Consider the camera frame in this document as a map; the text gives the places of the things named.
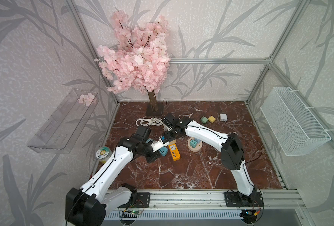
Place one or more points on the yellow charger plug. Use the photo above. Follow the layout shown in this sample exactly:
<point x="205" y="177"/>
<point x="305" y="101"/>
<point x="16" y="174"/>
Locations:
<point x="212" y="119"/>

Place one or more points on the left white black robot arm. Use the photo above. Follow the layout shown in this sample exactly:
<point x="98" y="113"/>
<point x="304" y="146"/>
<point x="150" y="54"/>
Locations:
<point x="88" y="205"/>

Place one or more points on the round pink power socket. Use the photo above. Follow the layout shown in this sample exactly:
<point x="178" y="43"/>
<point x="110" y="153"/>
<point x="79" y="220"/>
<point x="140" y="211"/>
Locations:
<point x="197" y="148"/>

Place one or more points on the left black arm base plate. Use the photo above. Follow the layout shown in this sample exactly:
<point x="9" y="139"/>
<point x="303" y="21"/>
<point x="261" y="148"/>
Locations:
<point x="138" y="200"/>

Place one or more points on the green charger plug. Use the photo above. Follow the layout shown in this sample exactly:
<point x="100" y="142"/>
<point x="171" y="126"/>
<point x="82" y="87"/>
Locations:
<point x="204" y="120"/>

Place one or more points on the green tape roll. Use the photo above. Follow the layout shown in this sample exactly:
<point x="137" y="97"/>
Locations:
<point x="103" y="154"/>

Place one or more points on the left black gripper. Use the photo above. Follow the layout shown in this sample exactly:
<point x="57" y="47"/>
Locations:
<point x="154" y="155"/>

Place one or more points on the pink cherry blossom tree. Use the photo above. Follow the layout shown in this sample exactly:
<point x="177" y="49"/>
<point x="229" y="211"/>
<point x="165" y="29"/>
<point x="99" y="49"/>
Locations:
<point x="141" y="60"/>

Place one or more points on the beige cube charger plug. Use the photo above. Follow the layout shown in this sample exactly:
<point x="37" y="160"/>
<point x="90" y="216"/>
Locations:
<point x="172" y="142"/>

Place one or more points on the orange power strip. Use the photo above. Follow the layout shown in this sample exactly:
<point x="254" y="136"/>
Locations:
<point x="174" y="152"/>

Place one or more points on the aluminium front rail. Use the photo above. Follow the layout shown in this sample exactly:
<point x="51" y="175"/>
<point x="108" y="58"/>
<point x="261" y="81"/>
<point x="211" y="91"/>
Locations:
<point x="213" y="199"/>

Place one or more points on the clear acrylic wall shelf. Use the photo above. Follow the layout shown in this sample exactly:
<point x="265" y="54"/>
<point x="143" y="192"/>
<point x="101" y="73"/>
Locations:
<point x="61" y="131"/>

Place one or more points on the teal power strip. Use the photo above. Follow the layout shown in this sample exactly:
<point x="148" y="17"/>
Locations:
<point x="163" y="150"/>

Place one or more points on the white wire mesh basket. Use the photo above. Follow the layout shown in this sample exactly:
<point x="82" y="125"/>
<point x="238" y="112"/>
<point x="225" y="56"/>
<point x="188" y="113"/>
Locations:
<point x="295" y="127"/>

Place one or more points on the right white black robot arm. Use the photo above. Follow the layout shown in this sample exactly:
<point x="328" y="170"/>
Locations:
<point x="230" y="147"/>

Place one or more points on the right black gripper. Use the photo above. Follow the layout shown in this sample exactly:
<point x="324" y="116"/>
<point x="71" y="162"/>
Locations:
<point x="167" y="137"/>

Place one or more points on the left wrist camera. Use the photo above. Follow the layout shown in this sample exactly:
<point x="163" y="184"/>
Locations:
<point x="157" y="145"/>

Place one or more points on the white charger plug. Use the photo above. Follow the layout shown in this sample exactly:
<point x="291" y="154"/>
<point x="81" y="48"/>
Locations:
<point x="223" y="117"/>

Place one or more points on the blue charger plug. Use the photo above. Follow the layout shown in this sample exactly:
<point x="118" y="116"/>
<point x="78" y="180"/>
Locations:
<point x="197" y="139"/>

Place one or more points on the teal charger plug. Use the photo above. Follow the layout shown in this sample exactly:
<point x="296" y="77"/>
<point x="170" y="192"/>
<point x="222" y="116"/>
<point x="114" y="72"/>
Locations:
<point x="192" y="143"/>

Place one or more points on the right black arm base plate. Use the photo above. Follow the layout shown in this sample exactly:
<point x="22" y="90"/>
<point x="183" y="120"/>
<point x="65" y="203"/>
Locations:
<point x="238" y="200"/>

